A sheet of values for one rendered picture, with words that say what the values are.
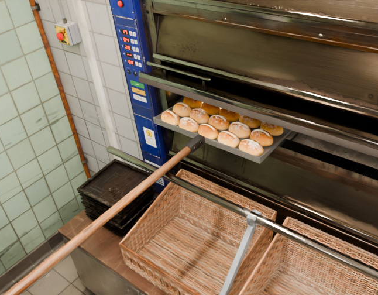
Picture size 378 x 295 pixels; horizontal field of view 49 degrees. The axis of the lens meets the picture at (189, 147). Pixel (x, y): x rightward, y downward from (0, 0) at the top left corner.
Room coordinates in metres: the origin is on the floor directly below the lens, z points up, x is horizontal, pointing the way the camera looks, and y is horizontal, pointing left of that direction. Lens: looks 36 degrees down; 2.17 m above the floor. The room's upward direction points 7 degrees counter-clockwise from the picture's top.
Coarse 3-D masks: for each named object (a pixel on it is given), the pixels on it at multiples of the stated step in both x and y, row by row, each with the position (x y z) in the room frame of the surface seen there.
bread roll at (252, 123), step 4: (240, 116) 1.48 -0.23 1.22; (244, 116) 1.46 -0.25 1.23; (248, 116) 1.45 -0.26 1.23; (240, 120) 1.47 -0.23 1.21; (244, 120) 1.45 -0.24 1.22; (248, 120) 1.44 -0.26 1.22; (252, 120) 1.43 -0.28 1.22; (256, 120) 1.43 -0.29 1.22; (248, 124) 1.43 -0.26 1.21; (252, 124) 1.42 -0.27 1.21; (256, 124) 1.42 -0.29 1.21; (260, 124) 1.43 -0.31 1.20; (252, 128) 1.43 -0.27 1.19
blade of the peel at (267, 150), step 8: (160, 120) 1.55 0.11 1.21; (168, 128) 1.52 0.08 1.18; (176, 128) 1.48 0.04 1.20; (256, 128) 1.43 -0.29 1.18; (192, 136) 1.42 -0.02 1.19; (272, 136) 1.36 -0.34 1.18; (280, 136) 1.35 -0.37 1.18; (216, 144) 1.34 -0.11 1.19; (224, 144) 1.31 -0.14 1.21; (272, 144) 1.31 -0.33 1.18; (232, 152) 1.28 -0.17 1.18; (240, 152) 1.26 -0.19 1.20; (264, 152) 1.26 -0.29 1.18; (256, 160) 1.21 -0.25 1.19
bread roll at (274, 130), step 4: (264, 124) 1.39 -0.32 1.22; (268, 124) 1.38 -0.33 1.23; (272, 124) 1.37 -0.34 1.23; (260, 128) 1.40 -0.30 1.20; (264, 128) 1.38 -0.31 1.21; (268, 128) 1.37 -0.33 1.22; (272, 128) 1.36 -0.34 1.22; (276, 128) 1.36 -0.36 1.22; (280, 128) 1.36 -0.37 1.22; (272, 132) 1.35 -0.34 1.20; (276, 132) 1.35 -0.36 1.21; (280, 132) 1.35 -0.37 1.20
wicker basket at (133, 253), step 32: (224, 192) 1.44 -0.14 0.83; (160, 224) 1.48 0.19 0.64; (192, 224) 1.50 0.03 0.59; (224, 224) 1.39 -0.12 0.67; (128, 256) 1.26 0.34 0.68; (160, 256) 1.31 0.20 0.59; (192, 256) 1.29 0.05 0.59; (224, 256) 1.27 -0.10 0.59; (256, 256) 1.14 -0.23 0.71; (160, 288) 1.13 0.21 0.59; (192, 288) 1.11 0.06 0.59
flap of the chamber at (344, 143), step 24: (168, 72) 1.62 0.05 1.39; (192, 72) 1.61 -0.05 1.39; (192, 96) 1.39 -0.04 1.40; (240, 96) 1.34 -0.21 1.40; (264, 96) 1.33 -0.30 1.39; (288, 96) 1.32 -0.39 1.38; (264, 120) 1.17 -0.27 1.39; (312, 120) 1.12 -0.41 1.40; (336, 120) 1.11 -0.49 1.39; (360, 120) 1.10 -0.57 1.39; (336, 144) 0.99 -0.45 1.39; (360, 144) 0.95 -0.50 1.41
